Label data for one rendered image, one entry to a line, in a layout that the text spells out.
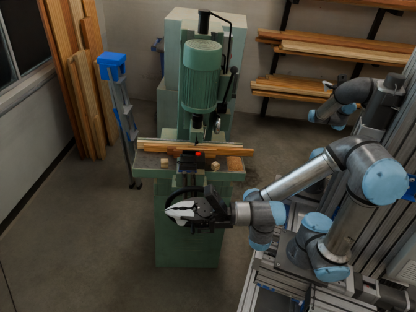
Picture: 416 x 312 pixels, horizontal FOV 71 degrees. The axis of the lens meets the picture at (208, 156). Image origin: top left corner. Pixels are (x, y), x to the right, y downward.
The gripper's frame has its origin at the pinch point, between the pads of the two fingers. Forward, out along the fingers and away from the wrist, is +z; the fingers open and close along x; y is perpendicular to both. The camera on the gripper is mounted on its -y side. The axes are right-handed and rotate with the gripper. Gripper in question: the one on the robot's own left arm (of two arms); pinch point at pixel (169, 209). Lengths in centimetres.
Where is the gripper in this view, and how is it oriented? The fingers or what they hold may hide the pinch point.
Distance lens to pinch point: 90.3
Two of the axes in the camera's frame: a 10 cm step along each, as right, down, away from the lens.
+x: -0.3, -6.3, 7.8
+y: -0.2, 7.8, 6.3
